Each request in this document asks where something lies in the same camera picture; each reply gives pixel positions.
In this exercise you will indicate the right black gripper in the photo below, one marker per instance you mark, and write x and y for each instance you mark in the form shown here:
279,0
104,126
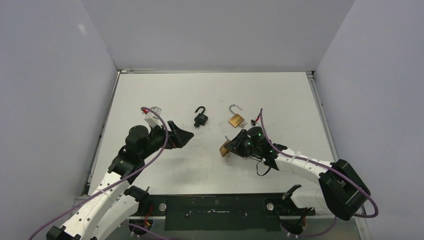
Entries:
238,142

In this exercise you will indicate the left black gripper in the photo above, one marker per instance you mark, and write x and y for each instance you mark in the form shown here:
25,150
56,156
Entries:
177,137

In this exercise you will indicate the brass padlock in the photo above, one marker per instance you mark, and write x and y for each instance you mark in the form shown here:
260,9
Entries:
224,152
236,118

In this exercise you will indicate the black padlock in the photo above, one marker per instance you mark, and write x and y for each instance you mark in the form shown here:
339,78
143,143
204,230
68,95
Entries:
201,119

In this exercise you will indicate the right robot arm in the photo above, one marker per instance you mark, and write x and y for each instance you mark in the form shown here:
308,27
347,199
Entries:
339,188

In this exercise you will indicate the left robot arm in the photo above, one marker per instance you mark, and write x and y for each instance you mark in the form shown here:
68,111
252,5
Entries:
116,198

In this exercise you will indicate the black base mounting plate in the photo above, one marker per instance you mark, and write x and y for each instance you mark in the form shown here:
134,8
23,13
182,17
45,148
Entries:
220,212

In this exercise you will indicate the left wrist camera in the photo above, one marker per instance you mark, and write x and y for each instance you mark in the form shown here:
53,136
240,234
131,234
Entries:
151,119

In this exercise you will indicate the aluminium frame rail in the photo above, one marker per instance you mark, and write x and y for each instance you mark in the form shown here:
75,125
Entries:
211,70

